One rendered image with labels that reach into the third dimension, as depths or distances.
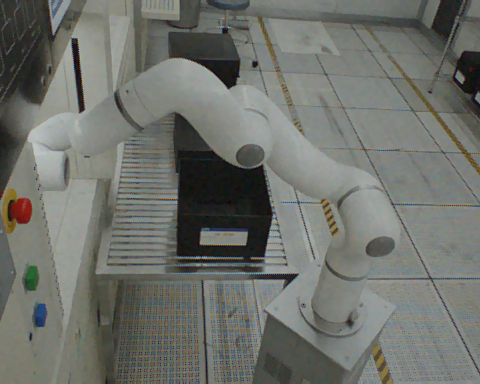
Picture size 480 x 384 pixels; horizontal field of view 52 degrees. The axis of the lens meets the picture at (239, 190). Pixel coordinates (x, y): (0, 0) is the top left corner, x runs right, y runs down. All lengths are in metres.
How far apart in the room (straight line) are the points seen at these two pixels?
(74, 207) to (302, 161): 0.77
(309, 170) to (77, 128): 0.47
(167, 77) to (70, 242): 0.67
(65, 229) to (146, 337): 0.92
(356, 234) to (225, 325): 1.29
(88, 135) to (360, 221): 0.60
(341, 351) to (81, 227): 0.79
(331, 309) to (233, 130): 0.66
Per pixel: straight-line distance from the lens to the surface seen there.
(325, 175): 1.06
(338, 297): 1.34
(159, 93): 0.92
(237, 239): 1.47
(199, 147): 1.80
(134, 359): 2.21
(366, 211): 1.13
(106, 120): 0.96
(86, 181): 1.63
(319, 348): 1.38
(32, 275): 0.89
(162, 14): 3.08
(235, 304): 2.39
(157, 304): 2.37
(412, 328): 2.55
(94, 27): 1.39
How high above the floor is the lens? 1.86
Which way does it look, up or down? 38 degrees down
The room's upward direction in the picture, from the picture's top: 8 degrees clockwise
